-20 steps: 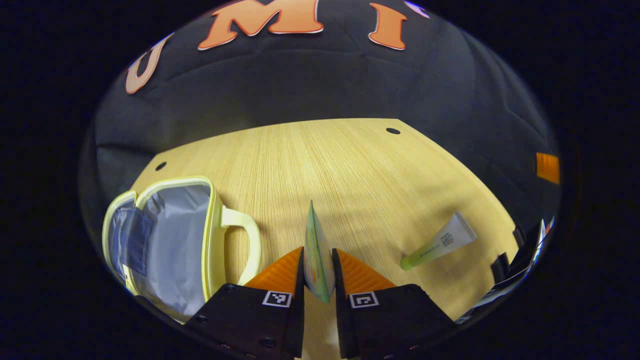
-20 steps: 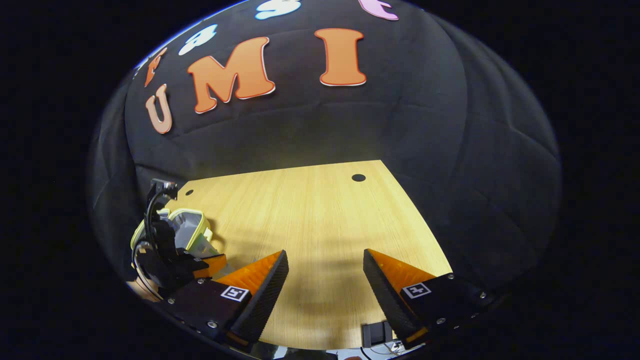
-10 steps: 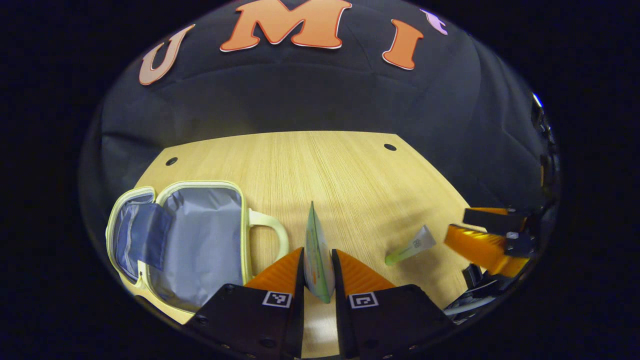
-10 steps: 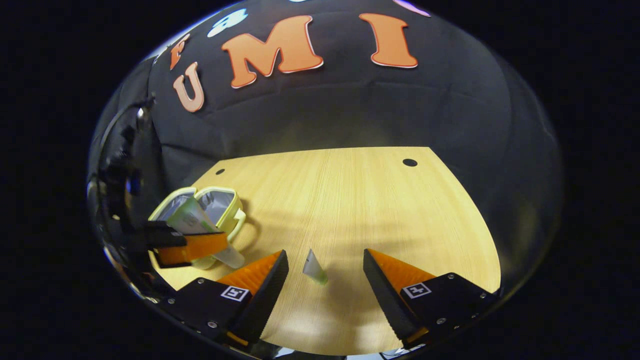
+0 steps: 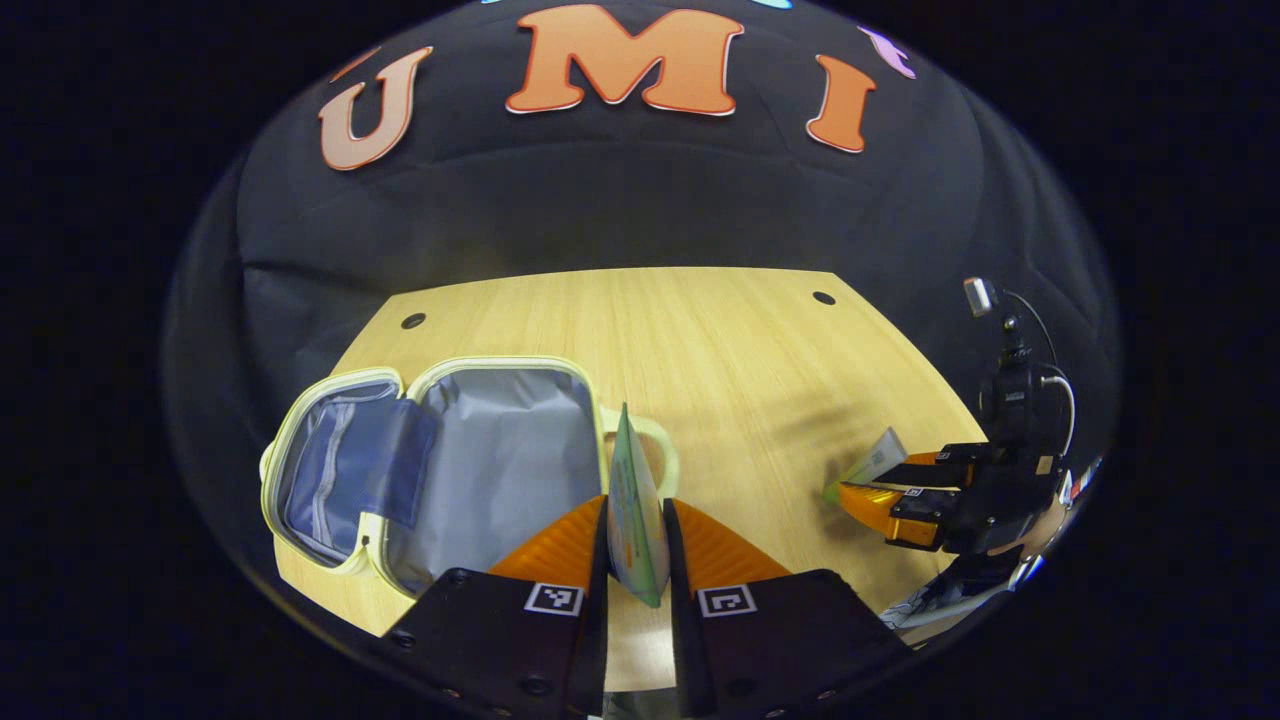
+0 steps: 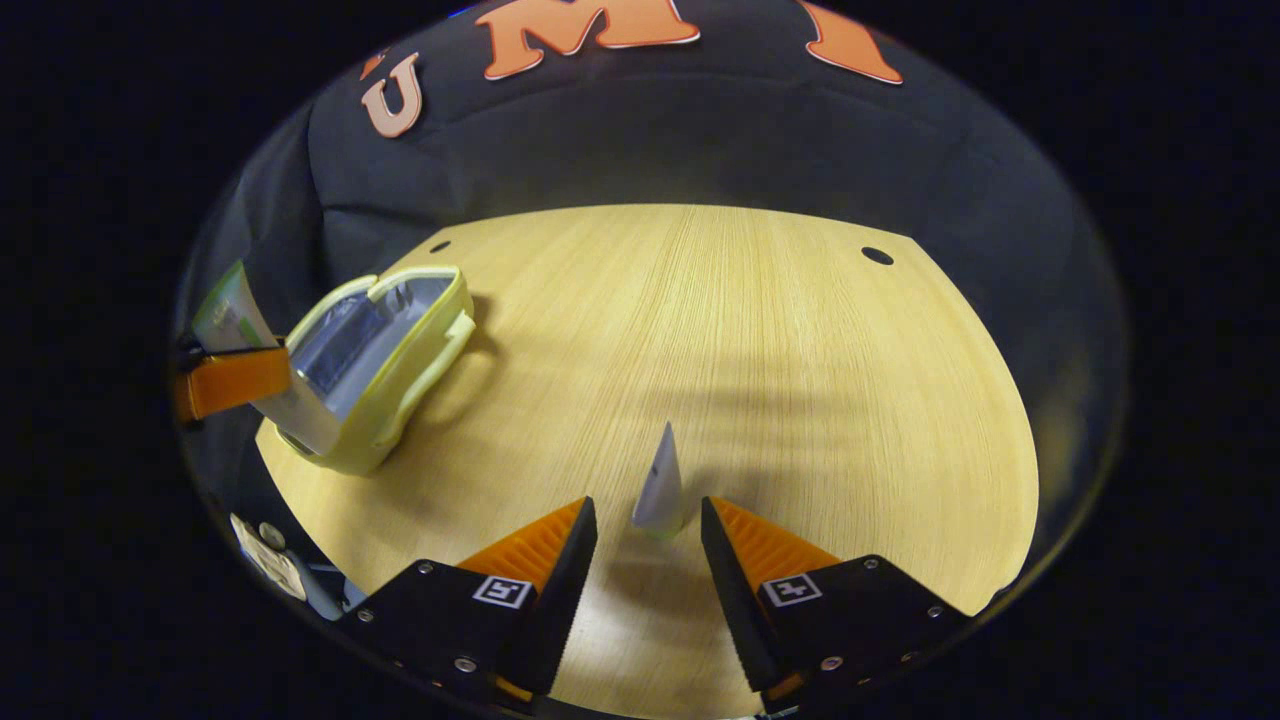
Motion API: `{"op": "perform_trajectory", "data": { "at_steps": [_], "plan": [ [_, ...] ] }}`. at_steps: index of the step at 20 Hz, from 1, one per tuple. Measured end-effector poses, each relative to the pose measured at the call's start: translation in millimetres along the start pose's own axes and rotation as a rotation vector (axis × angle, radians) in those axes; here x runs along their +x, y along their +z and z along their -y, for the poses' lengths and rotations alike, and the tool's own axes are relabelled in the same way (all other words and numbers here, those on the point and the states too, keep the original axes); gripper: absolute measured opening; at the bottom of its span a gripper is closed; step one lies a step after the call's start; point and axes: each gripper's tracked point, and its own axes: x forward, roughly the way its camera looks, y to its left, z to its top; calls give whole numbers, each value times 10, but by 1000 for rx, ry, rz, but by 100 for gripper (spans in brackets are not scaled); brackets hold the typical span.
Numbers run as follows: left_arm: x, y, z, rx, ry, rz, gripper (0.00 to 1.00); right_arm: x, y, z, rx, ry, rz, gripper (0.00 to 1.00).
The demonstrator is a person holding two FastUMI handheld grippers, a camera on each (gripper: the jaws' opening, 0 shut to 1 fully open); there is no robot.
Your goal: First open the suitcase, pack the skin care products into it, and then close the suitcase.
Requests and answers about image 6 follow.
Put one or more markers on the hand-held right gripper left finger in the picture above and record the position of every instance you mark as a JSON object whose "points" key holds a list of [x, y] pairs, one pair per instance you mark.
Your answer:
{"points": [[560, 600]]}

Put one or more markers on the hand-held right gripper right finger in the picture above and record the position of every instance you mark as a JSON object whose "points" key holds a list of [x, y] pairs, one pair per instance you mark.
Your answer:
{"points": [[735, 600]]}

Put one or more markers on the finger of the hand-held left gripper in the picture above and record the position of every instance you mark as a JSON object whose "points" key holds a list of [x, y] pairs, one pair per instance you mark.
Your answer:
{"points": [[235, 382]]}

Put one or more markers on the white tube with green label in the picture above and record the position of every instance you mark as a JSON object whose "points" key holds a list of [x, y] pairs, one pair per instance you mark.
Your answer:
{"points": [[232, 315]]}

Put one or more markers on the white tube with green cap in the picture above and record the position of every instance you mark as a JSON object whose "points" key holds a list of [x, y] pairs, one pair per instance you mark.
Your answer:
{"points": [[662, 490]]}

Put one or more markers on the pale yellow suitcase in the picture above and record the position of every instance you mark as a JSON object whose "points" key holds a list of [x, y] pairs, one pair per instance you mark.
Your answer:
{"points": [[420, 350]]}

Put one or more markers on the white printed object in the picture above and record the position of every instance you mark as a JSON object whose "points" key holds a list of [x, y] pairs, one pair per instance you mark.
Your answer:
{"points": [[268, 562]]}

